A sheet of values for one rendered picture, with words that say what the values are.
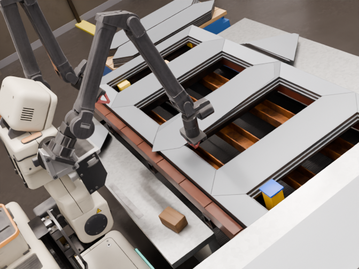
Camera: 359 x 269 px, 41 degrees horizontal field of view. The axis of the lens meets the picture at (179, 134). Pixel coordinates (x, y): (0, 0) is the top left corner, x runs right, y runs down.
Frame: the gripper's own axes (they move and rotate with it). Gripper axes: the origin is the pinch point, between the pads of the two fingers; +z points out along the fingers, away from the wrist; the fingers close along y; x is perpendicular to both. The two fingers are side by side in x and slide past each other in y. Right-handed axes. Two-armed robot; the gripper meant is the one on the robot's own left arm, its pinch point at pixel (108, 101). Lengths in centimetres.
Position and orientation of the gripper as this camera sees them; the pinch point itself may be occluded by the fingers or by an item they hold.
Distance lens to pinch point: 219.5
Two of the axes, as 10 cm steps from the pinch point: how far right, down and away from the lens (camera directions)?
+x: -5.6, 8.3, 0.0
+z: 6.1, 4.2, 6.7
